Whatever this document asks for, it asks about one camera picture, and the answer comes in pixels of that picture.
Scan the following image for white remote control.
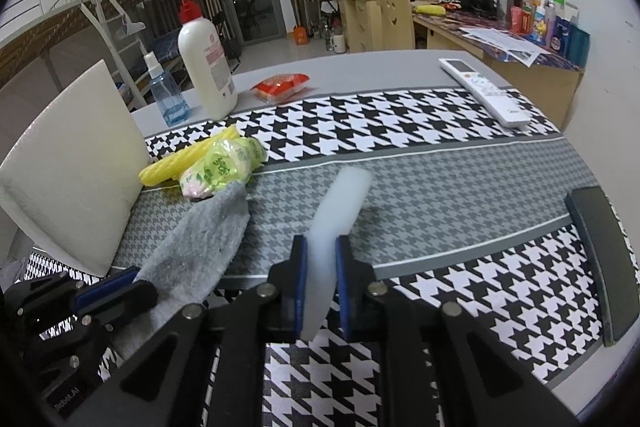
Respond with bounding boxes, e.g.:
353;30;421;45
439;57;531;128

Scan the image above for white foam box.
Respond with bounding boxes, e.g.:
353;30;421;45
0;59;151;278

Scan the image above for white pump lotion bottle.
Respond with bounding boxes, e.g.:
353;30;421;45
159;0;239;120

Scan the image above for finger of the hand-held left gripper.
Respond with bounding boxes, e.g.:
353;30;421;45
82;281;160;333
72;266;141;312

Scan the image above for red snack packet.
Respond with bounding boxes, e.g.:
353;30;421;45
251;73;311;102

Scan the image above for blue spray bottle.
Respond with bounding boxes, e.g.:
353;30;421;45
142;52;191;126

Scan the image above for white metal bunk bed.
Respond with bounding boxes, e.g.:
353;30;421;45
0;0;151;112
82;0;203;75

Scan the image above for black folding chair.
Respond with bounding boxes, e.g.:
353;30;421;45
210;12;244;72

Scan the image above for white tissue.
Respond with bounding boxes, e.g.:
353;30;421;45
300;166;373;340

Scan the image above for green tissue packet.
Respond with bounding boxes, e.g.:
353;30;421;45
180;136;268;200

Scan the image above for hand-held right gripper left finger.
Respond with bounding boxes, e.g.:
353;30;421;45
65;234;308;427

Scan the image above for white printed papers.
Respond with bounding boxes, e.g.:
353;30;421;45
460;26;551;68

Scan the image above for grey sock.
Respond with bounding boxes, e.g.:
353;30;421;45
107;184;251;360

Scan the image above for black headphones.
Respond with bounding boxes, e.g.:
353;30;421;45
459;0;499;18

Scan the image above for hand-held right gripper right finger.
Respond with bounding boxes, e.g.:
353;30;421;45
336;234;583;427

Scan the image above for row of toiletry bottles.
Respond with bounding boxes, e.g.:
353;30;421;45
496;0;592;68

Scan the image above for wooden chair with face cutout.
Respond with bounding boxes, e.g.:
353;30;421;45
377;0;416;50

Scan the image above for wooden desk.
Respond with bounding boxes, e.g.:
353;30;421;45
412;4;586;128

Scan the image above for black smartphone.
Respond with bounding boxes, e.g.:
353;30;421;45
565;187;640;348

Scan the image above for houndstooth tablecloth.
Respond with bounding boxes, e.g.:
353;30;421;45
20;88;631;427

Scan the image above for wooden cabinet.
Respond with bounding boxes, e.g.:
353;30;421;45
330;0;387;54

